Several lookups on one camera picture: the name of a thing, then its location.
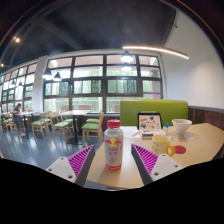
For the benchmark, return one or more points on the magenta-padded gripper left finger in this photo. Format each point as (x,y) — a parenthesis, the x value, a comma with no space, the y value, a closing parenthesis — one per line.
(60,168)

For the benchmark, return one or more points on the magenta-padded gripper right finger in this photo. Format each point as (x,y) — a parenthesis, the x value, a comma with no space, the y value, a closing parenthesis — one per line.
(164,166)

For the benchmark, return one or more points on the red-capped clear drink bottle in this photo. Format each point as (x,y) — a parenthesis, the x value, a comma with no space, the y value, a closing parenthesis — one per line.
(113,150)

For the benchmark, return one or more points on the flat round red coaster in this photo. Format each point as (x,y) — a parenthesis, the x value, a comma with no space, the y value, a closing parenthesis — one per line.
(180,149)

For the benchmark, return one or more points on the small dark flat box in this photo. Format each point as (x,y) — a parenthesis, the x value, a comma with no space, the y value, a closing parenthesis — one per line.
(147,135)

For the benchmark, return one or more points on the blue-capped white tube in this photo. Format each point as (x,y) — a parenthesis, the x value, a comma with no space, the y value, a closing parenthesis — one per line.
(167,127)

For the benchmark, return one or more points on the white ceramic bowl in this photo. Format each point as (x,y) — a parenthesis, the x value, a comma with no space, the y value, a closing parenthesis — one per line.
(181,126)

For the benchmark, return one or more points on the black-framed tablet with stickers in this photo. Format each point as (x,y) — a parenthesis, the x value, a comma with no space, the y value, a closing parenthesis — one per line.
(150,122)

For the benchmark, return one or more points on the white printed paper sheets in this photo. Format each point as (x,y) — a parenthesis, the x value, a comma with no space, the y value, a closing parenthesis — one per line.
(129,131)

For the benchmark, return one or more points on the group of green-seated wooden chairs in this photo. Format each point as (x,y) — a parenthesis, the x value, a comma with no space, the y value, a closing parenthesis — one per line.
(91,126)

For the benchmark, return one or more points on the green upholstered bench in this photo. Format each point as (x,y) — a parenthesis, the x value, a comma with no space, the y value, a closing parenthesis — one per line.
(173,111)

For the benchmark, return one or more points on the person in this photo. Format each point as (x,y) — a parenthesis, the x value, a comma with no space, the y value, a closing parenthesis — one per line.
(18,116)

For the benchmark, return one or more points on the group of black pendant lamps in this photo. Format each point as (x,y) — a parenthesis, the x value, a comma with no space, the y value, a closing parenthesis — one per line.
(126,57)

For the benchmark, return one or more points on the long curved ceiling light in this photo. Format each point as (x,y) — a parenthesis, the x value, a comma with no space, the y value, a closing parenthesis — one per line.
(156,49)

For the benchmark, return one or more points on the square wooden pedestal table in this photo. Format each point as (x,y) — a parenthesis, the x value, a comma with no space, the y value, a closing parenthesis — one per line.
(28,113)
(75,113)

